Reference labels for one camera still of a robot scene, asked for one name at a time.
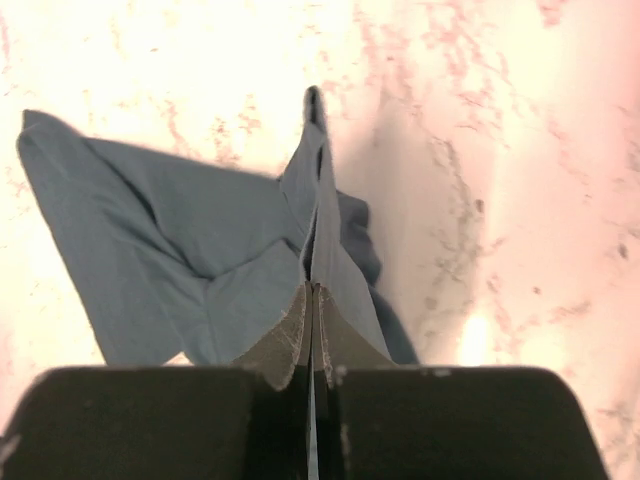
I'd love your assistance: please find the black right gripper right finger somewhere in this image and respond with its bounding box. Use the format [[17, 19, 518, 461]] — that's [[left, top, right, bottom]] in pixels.
[[312, 284, 395, 388]]

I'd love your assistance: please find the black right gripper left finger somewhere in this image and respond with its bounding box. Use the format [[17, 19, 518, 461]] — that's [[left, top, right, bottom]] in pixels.
[[230, 282, 314, 391]]

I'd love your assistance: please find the blue grey t shirt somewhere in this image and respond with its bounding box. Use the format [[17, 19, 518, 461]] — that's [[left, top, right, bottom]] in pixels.
[[16, 87, 417, 366]]

